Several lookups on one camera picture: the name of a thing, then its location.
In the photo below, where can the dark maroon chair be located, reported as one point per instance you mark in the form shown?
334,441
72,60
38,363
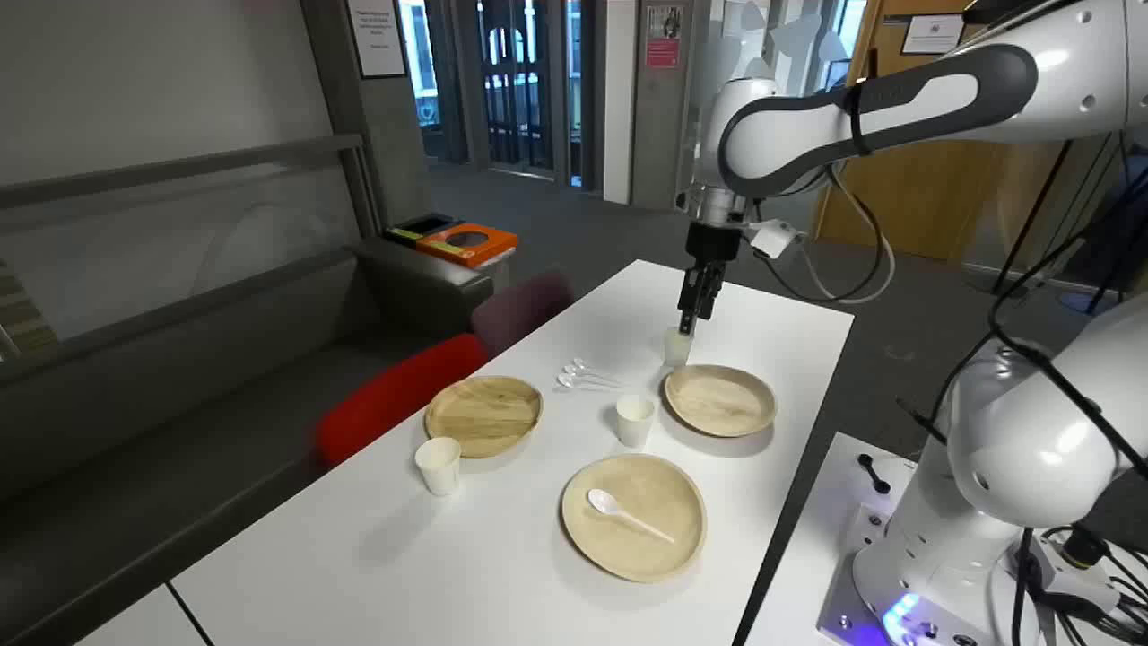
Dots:
519,308

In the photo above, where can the white paper cup front left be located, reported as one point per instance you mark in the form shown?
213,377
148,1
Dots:
439,463

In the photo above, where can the left wooden plate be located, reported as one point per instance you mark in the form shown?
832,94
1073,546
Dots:
487,412

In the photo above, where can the right wooden plate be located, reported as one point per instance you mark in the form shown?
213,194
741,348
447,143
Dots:
719,398

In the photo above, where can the white wall notice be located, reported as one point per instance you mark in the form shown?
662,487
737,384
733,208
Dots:
378,37

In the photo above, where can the white paper cup far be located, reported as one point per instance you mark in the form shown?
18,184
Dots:
674,348

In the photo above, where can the red chair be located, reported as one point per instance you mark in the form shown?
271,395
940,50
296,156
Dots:
392,395

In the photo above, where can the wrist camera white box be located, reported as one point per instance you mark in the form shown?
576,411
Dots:
772,238

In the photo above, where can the middle wooden plate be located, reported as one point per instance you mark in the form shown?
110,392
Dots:
650,489

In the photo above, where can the wooden plate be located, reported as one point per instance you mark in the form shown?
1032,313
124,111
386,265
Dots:
650,489
719,398
487,412

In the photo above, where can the white paper cup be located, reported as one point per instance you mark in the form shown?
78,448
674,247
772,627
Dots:
631,422
439,463
674,348

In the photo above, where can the white paper cup centre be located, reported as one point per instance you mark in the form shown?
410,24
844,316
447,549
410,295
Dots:
631,422

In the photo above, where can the white spoon on middle plate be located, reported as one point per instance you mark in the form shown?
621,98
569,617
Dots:
607,502

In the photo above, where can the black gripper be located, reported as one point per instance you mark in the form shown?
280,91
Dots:
711,247

